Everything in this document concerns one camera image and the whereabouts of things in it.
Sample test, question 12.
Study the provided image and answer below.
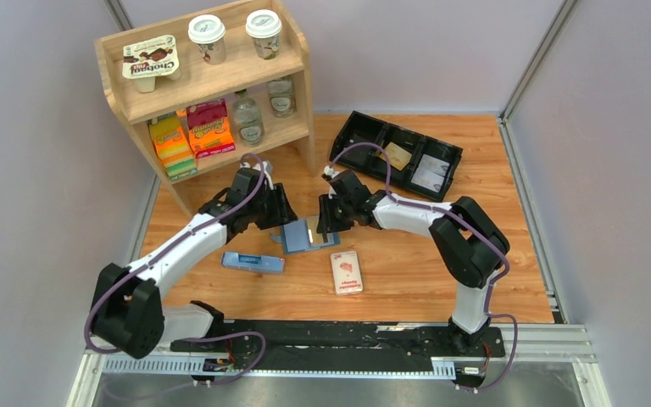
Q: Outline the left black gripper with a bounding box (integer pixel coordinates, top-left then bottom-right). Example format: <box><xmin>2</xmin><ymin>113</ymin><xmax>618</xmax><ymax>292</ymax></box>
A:
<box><xmin>247</xmin><ymin>183</ymin><xmax>298</xmax><ymax>231</ymax></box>

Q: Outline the blue leather card holder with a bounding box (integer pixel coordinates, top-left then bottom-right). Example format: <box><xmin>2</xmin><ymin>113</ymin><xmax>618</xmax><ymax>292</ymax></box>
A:
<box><xmin>270</xmin><ymin>215</ymin><xmax>340</xmax><ymax>254</ymax></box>

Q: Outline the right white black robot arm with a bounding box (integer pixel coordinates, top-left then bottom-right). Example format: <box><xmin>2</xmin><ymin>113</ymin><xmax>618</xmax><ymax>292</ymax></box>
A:
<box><xmin>317</xmin><ymin>167</ymin><xmax>509</xmax><ymax>355</ymax></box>

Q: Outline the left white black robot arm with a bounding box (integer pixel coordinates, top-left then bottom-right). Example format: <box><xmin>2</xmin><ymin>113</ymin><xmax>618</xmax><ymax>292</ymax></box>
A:
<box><xmin>84</xmin><ymin>162</ymin><xmax>297</xmax><ymax>359</ymax></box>

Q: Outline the gold card in tray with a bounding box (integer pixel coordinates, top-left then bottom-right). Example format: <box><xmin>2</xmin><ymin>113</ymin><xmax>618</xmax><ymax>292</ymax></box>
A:
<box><xmin>381</xmin><ymin>142</ymin><xmax>412</xmax><ymax>170</ymax></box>

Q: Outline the lower grey card in tray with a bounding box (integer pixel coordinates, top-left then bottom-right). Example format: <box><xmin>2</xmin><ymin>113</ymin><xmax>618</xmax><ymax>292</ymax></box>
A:
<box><xmin>411</xmin><ymin>169</ymin><xmax>445</xmax><ymax>193</ymax></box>

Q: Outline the grey card in tray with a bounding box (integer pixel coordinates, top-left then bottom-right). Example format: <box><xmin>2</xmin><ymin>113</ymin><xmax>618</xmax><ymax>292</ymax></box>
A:
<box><xmin>417</xmin><ymin>154</ymin><xmax>450</xmax><ymax>177</ymax></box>
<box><xmin>411</xmin><ymin>169</ymin><xmax>445</xmax><ymax>193</ymax></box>

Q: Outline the upper grey card in tray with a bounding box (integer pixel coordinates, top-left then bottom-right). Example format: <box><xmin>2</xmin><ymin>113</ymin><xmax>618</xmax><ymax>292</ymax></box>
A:
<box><xmin>417</xmin><ymin>154</ymin><xmax>450</xmax><ymax>177</ymax></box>

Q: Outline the white pink sponge packet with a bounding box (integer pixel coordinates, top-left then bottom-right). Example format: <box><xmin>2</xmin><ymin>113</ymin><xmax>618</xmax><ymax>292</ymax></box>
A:
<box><xmin>330</xmin><ymin>251</ymin><xmax>364</xmax><ymax>295</ymax></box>

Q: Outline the blue flat box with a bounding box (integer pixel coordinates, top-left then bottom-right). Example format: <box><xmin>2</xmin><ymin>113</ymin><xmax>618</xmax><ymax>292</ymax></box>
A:
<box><xmin>221</xmin><ymin>252</ymin><xmax>285</xmax><ymax>274</ymax></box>

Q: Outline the left clear glass bottle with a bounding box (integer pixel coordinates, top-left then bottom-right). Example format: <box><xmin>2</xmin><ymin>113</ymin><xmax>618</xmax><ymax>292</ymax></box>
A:
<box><xmin>231</xmin><ymin>89</ymin><xmax>264</xmax><ymax>147</ymax></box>

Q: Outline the clear glass bottle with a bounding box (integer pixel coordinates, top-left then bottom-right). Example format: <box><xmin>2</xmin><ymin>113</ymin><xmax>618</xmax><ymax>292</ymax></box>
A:
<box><xmin>266</xmin><ymin>75</ymin><xmax>296</xmax><ymax>118</ymax></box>
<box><xmin>231</xmin><ymin>89</ymin><xmax>264</xmax><ymax>147</ymax></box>

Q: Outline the red orange Scrub Mommy box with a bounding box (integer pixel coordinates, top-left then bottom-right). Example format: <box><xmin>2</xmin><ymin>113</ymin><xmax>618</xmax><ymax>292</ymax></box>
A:
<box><xmin>186</xmin><ymin>98</ymin><xmax>236</xmax><ymax>159</ymax></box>

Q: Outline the black compartment tray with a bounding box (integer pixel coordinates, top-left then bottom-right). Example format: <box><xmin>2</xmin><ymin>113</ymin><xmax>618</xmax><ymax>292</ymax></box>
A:
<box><xmin>329</xmin><ymin>111</ymin><xmax>463</xmax><ymax>202</ymax></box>

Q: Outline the right clear glass bottle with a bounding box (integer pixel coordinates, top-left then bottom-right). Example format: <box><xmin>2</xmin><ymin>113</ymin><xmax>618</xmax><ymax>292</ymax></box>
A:
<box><xmin>266</xmin><ymin>75</ymin><xmax>296</xmax><ymax>118</ymax></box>

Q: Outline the multicolour sponge stack pack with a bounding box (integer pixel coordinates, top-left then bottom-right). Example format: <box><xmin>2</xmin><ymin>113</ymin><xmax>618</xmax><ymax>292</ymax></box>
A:
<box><xmin>147</xmin><ymin>112</ymin><xmax>197</xmax><ymax>181</ymax></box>

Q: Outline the wooden two-tier shelf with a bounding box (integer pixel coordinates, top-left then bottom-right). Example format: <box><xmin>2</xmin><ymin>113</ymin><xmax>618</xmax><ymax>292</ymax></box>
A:
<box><xmin>95</xmin><ymin>1</ymin><xmax>318</xmax><ymax>215</ymax></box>

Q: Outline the right paper coffee cup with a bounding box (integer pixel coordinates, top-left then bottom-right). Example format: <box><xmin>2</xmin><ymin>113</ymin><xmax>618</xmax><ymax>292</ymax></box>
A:
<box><xmin>246</xmin><ymin>9</ymin><xmax>282</xmax><ymax>60</ymax></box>

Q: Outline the paper coffee cup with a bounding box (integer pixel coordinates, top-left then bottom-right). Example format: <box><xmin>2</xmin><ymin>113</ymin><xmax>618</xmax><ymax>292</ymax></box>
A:
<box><xmin>246</xmin><ymin>9</ymin><xmax>282</xmax><ymax>60</ymax></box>
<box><xmin>187</xmin><ymin>14</ymin><xmax>226</xmax><ymax>64</ymax></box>

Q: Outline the left paper coffee cup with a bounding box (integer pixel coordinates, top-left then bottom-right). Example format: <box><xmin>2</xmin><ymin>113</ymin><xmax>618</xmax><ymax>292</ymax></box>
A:
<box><xmin>187</xmin><ymin>14</ymin><xmax>226</xmax><ymax>64</ymax></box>

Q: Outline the Chobani yogurt pack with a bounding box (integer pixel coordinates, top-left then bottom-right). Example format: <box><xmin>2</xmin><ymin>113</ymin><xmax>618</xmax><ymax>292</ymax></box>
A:
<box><xmin>122</xmin><ymin>35</ymin><xmax>181</xmax><ymax>93</ymax></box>

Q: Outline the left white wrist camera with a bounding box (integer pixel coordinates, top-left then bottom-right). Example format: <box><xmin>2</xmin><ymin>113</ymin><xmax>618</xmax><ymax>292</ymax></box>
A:
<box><xmin>240</xmin><ymin>161</ymin><xmax>275</xmax><ymax>190</ymax></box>

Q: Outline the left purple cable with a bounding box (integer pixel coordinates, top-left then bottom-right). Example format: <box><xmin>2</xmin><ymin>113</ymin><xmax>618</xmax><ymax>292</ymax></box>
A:
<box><xmin>84</xmin><ymin>153</ymin><xmax>276</xmax><ymax>388</ymax></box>

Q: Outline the purple cable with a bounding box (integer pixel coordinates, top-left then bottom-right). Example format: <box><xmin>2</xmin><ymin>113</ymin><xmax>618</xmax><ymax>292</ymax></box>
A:
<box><xmin>84</xmin><ymin>153</ymin><xmax>276</xmax><ymax>388</ymax></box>
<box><xmin>325</xmin><ymin>142</ymin><xmax>519</xmax><ymax>393</ymax></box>

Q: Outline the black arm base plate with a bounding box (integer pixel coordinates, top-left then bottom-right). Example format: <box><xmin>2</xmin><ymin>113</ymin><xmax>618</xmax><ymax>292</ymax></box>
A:
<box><xmin>170</xmin><ymin>320</ymin><xmax>506</xmax><ymax>372</ymax></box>

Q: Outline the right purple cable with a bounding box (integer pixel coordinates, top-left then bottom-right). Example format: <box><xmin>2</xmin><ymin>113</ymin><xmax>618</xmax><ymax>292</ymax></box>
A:
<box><xmin>325</xmin><ymin>142</ymin><xmax>519</xmax><ymax>393</ymax></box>

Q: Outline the aluminium frame rail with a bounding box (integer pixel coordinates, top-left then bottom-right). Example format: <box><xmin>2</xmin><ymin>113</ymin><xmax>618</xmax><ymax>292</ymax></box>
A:
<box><xmin>68</xmin><ymin>320</ymin><xmax>610</xmax><ymax>406</ymax></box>

